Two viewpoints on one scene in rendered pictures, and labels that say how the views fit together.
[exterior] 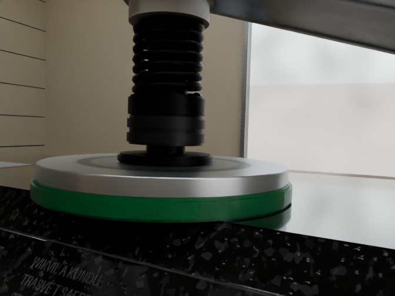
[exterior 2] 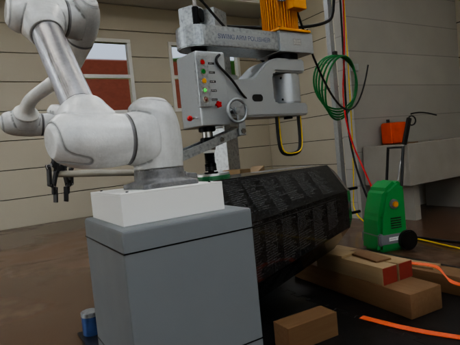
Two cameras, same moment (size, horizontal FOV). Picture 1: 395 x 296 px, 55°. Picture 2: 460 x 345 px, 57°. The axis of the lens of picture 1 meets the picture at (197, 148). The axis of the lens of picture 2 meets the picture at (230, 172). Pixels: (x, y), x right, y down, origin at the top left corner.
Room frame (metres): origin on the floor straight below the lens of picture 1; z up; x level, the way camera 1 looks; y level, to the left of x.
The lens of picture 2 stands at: (1.88, -1.98, 0.98)
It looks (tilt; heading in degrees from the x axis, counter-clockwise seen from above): 3 degrees down; 125
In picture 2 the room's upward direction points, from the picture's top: 6 degrees counter-clockwise
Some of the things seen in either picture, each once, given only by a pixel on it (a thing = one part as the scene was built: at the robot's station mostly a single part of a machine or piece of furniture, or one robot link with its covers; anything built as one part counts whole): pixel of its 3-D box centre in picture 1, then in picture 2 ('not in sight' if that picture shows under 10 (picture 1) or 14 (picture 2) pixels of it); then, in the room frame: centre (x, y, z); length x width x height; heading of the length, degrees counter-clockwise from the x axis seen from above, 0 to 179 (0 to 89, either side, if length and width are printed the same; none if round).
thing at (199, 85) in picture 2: not in sight; (202, 81); (0.42, -0.08, 1.37); 0.08 x 0.03 x 0.28; 70
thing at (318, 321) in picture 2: not in sight; (306, 328); (0.95, -0.14, 0.07); 0.30 x 0.12 x 0.12; 64
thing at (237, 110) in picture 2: not in sight; (233, 111); (0.49, 0.10, 1.20); 0.15 x 0.10 x 0.15; 70
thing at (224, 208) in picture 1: (165, 172); (211, 174); (0.34, 0.03, 0.84); 0.22 x 0.22 x 0.04
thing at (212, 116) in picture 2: not in sight; (214, 94); (0.36, 0.10, 1.32); 0.36 x 0.22 x 0.45; 70
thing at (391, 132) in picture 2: not in sight; (396, 132); (0.57, 3.55, 0.99); 0.50 x 0.22 x 0.33; 67
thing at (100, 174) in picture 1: (165, 168); (211, 174); (0.34, 0.03, 0.84); 0.21 x 0.21 x 0.01
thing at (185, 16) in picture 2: not in sight; (192, 18); (-0.15, 0.62, 2.00); 0.20 x 0.18 x 0.15; 156
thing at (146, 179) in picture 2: not in sight; (165, 176); (0.94, -0.99, 0.91); 0.22 x 0.18 x 0.06; 70
